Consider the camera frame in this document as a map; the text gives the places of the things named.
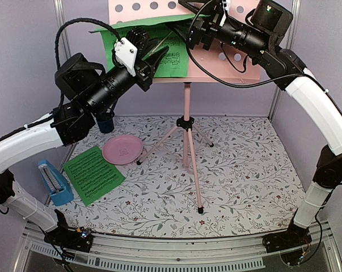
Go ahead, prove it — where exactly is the right aluminium frame post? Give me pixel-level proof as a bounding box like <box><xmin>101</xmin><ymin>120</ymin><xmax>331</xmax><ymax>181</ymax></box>
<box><xmin>268</xmin><ymin>0</ymin><xmax>301</xmax><ymax>123</ymax></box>

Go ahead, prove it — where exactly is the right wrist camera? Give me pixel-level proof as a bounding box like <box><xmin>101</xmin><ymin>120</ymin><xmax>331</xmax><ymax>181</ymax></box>
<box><xmin>212</xmin><ymin>0</ymin><xmax>231</xmax><ymax>29</ymax></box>

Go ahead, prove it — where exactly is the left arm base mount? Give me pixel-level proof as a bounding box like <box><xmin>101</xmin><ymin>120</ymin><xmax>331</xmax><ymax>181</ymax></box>
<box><xmin>44</xmin><ymin>209</ymin><xmax>94</xmax><ymax>253</ymax></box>

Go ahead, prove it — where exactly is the left aluminium frame post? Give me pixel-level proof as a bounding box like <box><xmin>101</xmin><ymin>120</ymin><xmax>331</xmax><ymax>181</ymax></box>
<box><xmin>53</xmin><ymin>0</ymin><xmax>88</xmax><ymax>120</ymax></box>

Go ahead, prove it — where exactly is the green sheet music page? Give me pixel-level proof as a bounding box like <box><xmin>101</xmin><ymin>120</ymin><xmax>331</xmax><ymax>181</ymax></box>
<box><xmin>88</xmin><ymin>14</ymin><xmax>214</xmax><ymax>79</ymax></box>

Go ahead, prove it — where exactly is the pink plate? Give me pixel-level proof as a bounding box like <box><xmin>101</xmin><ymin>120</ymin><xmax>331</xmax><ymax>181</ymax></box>
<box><xmin>102</xmin><ymin>135</ymin><xmax>143</xmax><ymax>165</ymax></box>

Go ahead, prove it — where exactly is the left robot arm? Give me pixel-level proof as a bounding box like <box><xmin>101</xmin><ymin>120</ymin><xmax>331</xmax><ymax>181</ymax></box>
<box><xmin>0</xmin><ymin>38</ymin><xmax>169</xmax><ymax>246</ymax></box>

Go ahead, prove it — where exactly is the blue melodica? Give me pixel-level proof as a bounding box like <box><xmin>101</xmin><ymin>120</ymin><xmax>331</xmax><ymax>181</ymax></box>
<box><xmin>38</xmin><ymin>160</ymin><xmax>74</xmax><ymax>207</ymax></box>

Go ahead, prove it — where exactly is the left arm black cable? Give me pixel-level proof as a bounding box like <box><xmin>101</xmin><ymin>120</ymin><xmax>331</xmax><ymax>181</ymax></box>
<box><xmin>54</xmin><ymin>17</ymin><xmax>122</xmax><ymax>105</ymax></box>

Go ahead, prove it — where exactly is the aluminium frame post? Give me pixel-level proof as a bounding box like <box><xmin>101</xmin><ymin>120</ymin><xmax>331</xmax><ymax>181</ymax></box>
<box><xmin>268</xmin><ymin>0</ymin><xmax>301</xmax><ymax>123</ymax></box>
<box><xmin>53</xmin><ymin>0</ymin><xmax>88</xmax><ymax>120</ymax></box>

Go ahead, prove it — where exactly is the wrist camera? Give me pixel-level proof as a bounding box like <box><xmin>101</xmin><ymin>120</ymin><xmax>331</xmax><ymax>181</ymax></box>
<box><xmin>112</xmin><ymin>27</ymin><xmax>150</xmax><ymax>77</ymax></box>
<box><xmin>212</xmin><ymin>0</ymin><xmax>231</xmax><ymax>29</ymax></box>

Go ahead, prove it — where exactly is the green sheet music stack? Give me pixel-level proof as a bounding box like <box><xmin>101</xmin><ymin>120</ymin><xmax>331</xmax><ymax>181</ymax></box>
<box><xmin>64</xmin><ymin>146</ymin><xmax>125</xmax><ymax>207</ymax></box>

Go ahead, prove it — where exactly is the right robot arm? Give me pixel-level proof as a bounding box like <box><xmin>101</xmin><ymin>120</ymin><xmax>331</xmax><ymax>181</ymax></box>
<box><xmin>168</xmin><ymin>1</ymin><xmax>342</xmax><ymax>247</ymax></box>

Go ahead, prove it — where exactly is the pink music stand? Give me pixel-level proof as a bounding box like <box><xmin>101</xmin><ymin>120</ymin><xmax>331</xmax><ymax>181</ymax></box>
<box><xmin>108</xmin><ymin>0</ymin><xmax>262</xmax><ymax>214</ymax></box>

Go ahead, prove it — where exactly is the floral table mat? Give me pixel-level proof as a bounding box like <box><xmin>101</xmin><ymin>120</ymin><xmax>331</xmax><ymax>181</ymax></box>
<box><xmin>60</xmin><ymin>117</ymin><xmax>305</xmax><ymax>238</ymax></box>

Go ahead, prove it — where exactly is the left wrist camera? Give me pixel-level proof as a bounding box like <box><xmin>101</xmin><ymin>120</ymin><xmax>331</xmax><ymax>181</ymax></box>
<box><xmin>112</xmin><ymin>27</ymin><xmax>150</xmax><ymax>77</ymax></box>

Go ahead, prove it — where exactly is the front aluminium rail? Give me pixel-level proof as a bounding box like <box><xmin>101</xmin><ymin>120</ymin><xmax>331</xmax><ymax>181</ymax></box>
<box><xmin>14</xmin><ymin>222</ymin><xmax>342</xmax><ymax>271</ymax></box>

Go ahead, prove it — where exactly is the dark blue cup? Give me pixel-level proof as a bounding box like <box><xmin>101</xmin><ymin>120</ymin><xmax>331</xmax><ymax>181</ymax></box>
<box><xmin>96</xmin><ymin>112</ymin><xmax>115</xmax><ymax>134</ymax></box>

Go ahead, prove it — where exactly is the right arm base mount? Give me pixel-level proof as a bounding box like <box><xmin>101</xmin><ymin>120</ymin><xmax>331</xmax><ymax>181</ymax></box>
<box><xmin>262</xmin><ymin>222</ymin><xmax>312</xmax><ymax>266</ymax></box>

